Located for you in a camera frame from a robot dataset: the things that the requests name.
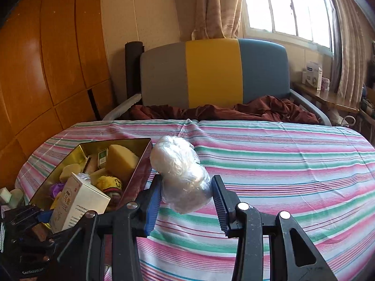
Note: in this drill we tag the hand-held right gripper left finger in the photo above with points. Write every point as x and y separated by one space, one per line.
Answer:
152 210

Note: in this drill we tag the yellow printed cloth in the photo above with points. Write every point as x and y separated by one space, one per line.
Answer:
108 183

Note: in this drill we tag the wooden nightstand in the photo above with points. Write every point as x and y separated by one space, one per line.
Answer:
322 97

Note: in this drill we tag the large yellow sponge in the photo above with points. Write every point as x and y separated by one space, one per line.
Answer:
120 159

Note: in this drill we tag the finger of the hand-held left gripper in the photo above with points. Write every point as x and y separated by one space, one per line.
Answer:
44 216

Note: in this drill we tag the maroon blanket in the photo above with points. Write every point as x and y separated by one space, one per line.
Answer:
263 108

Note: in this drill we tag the gold metal tin box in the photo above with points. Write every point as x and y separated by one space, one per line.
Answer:
137 181

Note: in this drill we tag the clear plastic wrap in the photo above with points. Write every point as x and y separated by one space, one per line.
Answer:
83 177

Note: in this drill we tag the beige patterned curtain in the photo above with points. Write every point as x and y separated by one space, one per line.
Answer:
348 49
216 5

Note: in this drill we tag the striped bed sheet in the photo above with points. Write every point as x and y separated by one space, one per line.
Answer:
278 166

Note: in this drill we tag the window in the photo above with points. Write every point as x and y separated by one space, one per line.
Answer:
278 5

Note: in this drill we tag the white medicine box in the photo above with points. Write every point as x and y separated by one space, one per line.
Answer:
76 205

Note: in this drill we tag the small green and white box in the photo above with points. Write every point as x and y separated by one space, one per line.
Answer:
102 156

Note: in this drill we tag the black rolled mat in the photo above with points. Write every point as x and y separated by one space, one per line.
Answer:
133 70

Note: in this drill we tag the white carton with blue print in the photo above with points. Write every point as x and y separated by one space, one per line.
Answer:
312 76

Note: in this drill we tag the beige tube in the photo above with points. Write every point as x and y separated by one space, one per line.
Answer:
91 165

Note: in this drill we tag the small pink container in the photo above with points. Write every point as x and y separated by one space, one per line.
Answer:
325 84

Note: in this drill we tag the wooden wardrobe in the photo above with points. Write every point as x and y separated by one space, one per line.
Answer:
44 49

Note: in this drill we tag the white plastic bag ball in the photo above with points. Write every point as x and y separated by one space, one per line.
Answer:
178 172

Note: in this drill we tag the grey yellow blue armchair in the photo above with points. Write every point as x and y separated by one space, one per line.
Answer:
214 73

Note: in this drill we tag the purple plastic bag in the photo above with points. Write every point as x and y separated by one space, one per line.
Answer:
57 190

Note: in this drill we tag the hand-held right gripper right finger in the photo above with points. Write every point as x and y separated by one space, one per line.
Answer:
222 207

